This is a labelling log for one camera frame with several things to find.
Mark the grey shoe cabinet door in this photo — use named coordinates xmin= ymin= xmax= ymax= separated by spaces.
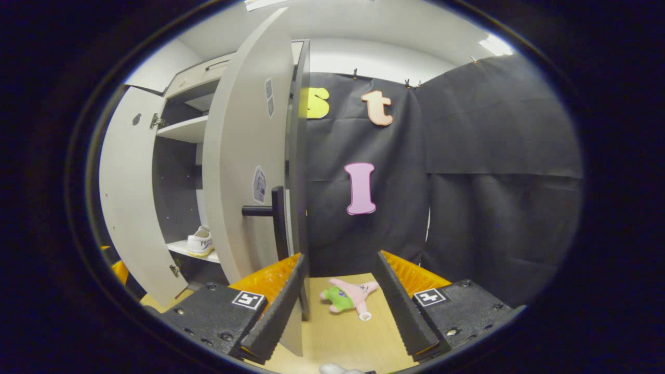
xmin=99 ymin=86 xmax=189 ymax=307
xmin=202 ymin=6 xmax=304 ymax=358

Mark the narrow ceiling light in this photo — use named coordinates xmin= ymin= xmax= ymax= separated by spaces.
xmin=479 ymin=35 xmax=514 ymax=57

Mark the pink and green plush toy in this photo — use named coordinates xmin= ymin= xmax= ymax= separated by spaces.
xmin=320 ymin=278 xmax=380 ymax=321

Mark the grey cabinet drawer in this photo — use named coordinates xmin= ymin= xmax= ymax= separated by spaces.
xmin=165 ymin=52 xmax=237 ymax=99

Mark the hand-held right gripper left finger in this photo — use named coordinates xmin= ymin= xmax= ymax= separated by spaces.
xmin=160 ymin=252 xmax=308 ymax=365

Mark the grey shoe cabinet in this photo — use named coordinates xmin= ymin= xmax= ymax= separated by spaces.
xmin=151 ymin=39 xmax=311 ymax=320

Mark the black backdrop cloth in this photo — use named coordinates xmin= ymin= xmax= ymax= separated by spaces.
xmin=304 ymin=55 xmax=583 ymax=307

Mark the white canvas shoe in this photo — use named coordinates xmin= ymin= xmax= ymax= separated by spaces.
xmin=186 ymin=225 xmax=215 ymax=258

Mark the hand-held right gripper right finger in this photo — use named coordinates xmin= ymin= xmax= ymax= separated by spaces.
xmin=375 ymin=251 xmax=520 ymax=363

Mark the large ceiling light panel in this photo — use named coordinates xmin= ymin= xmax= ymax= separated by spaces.
xmin=244 ymin=0 xmax=291 ymax=11

